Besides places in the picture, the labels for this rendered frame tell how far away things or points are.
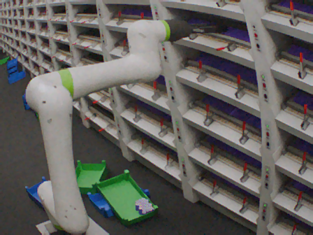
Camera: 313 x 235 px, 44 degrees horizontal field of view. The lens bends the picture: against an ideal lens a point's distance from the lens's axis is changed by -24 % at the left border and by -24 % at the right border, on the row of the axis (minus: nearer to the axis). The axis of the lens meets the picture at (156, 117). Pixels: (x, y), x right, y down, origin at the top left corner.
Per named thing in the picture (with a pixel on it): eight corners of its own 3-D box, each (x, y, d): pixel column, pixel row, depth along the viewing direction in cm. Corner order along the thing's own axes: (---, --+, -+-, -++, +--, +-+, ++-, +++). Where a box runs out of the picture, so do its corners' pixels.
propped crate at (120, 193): (157, 214, 239) (158, 207, 234) (125, 226, 231) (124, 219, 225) (127, 177, 256) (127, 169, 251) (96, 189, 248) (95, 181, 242)
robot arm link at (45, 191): (62, 237, 152) (44, 201, 144) (47, 219, 164) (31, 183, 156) (87, 228, 158) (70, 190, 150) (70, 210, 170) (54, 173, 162)
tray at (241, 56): (258, 71, 160) (249, 50, 155) (171, 42, 210) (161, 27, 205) (281, 45, 165) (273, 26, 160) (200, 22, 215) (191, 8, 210)
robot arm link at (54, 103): (68, 243, 137) (42, 94, 120) (51, 222, 150) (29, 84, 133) (98, 236, 144) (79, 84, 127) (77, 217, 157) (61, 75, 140)
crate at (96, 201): (105, 218, 241) (101, 208, 237) (90, 203, 257) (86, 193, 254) (151, 201, 253) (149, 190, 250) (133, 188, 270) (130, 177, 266)
